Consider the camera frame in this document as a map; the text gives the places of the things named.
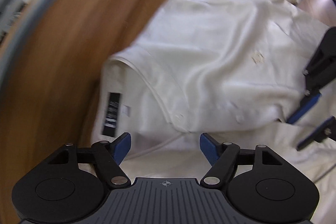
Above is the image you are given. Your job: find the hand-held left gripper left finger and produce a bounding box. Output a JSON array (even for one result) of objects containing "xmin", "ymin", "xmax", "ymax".
[{"xmin": 49, "ymin": 132, "xmax": 132, "ymax": 186}]

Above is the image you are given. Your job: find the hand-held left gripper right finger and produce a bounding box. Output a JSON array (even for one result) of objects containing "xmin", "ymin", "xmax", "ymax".
[{"xmin": 199, "ymin": 133, "xmax": 285, "ymax": 186}]

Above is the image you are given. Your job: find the white satin button shirt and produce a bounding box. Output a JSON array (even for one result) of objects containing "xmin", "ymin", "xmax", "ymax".
[{"xmin": 77, "ymin": 0, "xmax": 336, "ymax": 224}]

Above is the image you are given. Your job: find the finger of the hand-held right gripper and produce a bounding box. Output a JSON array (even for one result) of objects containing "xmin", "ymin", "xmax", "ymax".
[
  {"xmin": 297, "ymin": 116, "xmax": 336, "ymax": 151},
  {"xmin": 287, "ymin": 27, "xmax": 336, "ymax": 124}
]

